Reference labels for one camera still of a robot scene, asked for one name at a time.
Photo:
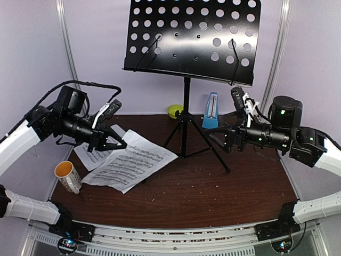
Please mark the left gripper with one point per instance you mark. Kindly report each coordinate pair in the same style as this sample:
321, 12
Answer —
98, 140

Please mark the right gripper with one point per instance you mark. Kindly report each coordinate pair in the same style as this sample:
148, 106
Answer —
230, 138

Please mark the sheet music page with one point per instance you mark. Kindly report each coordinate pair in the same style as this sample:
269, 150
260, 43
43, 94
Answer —
125, 168
91, 160

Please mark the black music stand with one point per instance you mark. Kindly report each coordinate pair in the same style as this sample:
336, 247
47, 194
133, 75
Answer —
213, 40

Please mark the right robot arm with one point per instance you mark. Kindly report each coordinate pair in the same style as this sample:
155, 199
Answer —
307, 145

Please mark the blue metronome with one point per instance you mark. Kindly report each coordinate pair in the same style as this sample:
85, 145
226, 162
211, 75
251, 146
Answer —
210, 118

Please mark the white patterned mug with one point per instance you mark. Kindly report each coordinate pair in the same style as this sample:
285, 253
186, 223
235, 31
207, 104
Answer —
68, 177

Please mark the green bowl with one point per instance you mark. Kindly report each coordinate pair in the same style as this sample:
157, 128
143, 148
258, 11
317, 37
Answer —
172, 109

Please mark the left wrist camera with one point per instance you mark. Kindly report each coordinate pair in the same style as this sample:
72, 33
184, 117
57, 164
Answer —
106, 112

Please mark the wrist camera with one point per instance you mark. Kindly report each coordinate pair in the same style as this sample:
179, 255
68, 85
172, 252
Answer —
106, 112
245, 106

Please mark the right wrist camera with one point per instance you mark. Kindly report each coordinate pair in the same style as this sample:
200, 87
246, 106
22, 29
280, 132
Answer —
245, 106

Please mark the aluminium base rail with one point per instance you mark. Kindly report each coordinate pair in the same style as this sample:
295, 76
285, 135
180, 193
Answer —
228, 240

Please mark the right aluminium corner post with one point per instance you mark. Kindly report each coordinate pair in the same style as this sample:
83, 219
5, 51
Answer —
279, 50

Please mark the aluminium corner post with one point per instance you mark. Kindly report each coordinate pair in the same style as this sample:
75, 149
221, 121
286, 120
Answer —
66, 39
279, 50

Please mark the left aluminium corner post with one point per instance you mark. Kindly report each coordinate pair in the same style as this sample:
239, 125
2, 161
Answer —
66, 39

